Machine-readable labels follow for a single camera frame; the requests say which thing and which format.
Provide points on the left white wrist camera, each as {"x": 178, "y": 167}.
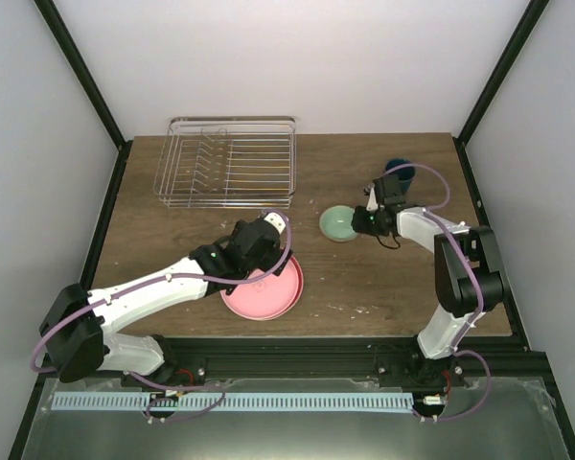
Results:
{"x": 277, "y": 221}

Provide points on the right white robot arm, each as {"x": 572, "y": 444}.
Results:
{"x": 470, "y": 279}

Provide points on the wire dish rack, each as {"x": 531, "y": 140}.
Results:
{"x": 241, "y": 162}

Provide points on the red plate underneath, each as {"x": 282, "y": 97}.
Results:
{"x": 286, "y": 289}

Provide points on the light blue slotted strip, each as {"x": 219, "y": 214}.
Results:
{"x": 236, "y": 402}

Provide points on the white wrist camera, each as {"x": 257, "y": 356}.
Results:
{"x": 372, "y": 203}
{"x": 277, "y": 221}

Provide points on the dark blue mug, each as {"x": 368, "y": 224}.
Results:
{"x": 405, "y": 174}

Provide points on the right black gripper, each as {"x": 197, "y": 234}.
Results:
{"x": 357, "y": 223}

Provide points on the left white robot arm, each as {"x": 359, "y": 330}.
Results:
{"x": 83, "y": 331}

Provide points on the pink plate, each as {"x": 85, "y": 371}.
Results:
{"x": 251, "y": 301}

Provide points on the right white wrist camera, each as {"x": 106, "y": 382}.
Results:
{"x": 372, "y": 203}

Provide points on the green floral bowl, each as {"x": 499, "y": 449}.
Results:
{"x": 335, "y": 223}

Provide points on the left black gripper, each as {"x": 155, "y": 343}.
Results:
{"x": 272, "y": 260}

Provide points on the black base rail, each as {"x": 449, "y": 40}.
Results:
{"x": 394, "y": 361}

